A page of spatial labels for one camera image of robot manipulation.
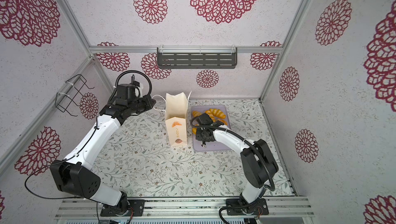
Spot round orange bun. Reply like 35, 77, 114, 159
218, 119, 228, 126

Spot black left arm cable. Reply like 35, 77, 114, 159
24, 70, 153, 200

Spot cream paper bread bag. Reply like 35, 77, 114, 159
152, 92, 191, 147

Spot lilac plastic tray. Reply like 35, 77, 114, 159
191, 105, 231, 152

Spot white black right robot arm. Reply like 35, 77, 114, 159
195, 124, 279, 216

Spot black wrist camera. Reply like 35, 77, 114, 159
114, 81, 142, 106
195, 113, 224, 127

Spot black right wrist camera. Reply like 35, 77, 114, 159
195, 113, 224, 127

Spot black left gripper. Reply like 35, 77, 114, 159
129, 94, 157, 115

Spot grey metal wall shelf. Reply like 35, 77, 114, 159
157, 47, 238, 69

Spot striped bread roll left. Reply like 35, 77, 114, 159
192, 111, 202, 117

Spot black corrugated right cable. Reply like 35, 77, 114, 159
190, 115, 276, 224

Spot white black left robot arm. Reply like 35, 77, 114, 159
49, 96, 156, 216

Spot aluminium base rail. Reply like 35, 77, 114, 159
54, 196, 315, 223

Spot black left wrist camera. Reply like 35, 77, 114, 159
114, 81, 142, 106

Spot black wire wall basket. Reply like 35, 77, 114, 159
54, 74, 94, 117

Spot croissant top right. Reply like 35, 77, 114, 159
208, 108, 226, 119

